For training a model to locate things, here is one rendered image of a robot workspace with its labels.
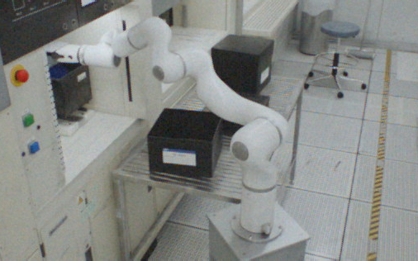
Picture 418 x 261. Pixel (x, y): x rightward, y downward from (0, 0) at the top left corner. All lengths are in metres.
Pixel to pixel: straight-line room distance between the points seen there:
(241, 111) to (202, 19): 2.04
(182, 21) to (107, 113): 1.43
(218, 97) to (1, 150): 0.69
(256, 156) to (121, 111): 0.98
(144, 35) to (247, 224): 0.76
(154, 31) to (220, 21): 1.85
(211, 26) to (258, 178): 2.12
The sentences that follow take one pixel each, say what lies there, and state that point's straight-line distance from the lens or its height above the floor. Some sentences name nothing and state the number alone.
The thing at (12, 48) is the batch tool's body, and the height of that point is 1.44.
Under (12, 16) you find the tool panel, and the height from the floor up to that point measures 1.53.
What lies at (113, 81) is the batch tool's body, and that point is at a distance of 2.28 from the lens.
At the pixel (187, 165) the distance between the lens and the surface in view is 2.03.
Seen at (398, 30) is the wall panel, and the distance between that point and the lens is 6.14.
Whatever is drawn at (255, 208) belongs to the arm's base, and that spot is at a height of 0.88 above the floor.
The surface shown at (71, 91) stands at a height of 1.06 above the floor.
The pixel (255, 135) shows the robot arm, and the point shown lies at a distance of 1.51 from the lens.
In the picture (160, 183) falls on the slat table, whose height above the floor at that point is 0.75.
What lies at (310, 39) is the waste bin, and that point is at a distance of 5.69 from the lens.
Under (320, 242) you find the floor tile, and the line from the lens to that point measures 2.95.
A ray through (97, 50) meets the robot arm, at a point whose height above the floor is 1.25.
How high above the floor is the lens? 1.90
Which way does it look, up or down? 28 degrees down
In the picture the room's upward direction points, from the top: straight up
